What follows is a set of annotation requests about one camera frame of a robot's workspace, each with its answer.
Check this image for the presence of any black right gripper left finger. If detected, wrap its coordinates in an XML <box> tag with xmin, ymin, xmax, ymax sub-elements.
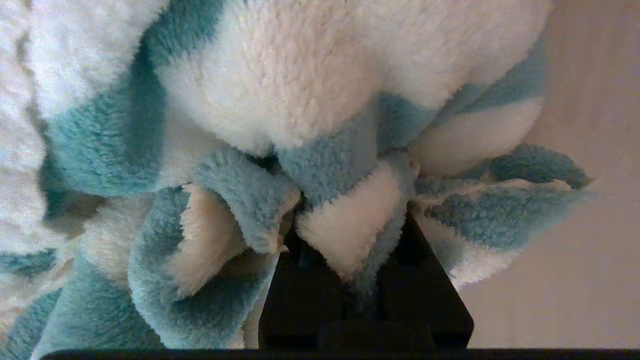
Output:
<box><xmin>258</xmin><ymin>239</ymin><xmax>352</xmax><ymax>351</ymax></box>

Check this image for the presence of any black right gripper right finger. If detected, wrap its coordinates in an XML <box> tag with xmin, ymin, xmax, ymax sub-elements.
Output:
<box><xmin>377</xmin><ymin>212</ymin><xmax>474</xmax><ymax>350</ymax></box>

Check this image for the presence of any striped green white towel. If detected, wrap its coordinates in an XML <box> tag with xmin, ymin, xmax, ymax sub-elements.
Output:
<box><xmin>0</xmin><ymin>0</ymin><xmax>594</xmax><ymax>351</ymax></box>

